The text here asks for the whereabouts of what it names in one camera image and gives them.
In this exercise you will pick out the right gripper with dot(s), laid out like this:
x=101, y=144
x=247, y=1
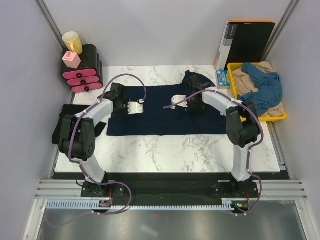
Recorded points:
x=201, y=106

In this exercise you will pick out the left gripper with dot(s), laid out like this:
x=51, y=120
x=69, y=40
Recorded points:
x=125, y=102

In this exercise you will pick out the navy blue t shirt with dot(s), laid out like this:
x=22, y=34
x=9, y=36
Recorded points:
x=158, y=120

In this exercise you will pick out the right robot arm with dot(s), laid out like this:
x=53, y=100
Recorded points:
x=242, y=128

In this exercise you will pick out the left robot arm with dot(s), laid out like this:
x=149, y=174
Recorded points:
x=77, y=137

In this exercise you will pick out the blue small book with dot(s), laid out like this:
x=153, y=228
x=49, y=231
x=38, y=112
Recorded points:
x=222, y=79

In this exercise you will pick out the black pink drawer unit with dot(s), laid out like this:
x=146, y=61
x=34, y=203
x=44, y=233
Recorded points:
x=88, y=76

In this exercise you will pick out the beige t shirt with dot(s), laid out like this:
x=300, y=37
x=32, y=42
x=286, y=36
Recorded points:
x=245, y=80

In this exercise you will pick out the folded black t shirt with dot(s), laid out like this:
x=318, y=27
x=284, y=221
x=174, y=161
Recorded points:
x=72, y=109

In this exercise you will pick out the pink cube box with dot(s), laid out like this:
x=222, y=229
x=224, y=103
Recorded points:
x=71, y=59

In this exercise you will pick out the yellow mug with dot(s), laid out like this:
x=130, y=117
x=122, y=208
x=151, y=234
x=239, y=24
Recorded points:
x=73, y=42

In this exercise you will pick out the black orange folder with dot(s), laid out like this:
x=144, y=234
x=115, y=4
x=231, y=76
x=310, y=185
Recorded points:
x=243, y=41

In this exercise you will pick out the yellow plastic bin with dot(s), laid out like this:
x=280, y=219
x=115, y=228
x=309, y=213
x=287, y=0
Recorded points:
x=234, y=66

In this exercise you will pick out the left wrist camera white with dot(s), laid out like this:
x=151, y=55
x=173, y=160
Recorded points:
x=134, y=108

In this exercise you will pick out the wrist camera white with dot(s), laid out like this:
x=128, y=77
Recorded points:
x=179, y=101
x=134, y=108

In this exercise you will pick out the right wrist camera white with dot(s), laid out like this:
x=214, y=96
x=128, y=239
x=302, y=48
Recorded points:
x=179, y=101

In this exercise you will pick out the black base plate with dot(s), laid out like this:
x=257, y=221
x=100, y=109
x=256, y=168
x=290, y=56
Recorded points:
x=170, y=189

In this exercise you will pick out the right cable duct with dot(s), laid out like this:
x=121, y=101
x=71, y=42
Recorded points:
x=242, y=205

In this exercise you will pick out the cable duct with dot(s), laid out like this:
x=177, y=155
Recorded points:
x=79, y=204
x=242, y=205

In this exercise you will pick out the left cable duct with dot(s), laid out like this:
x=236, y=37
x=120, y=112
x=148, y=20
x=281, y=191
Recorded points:
x=79, y=204

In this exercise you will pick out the aluminium rail frame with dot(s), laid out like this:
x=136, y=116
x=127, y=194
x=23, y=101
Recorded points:
x=280, y=214

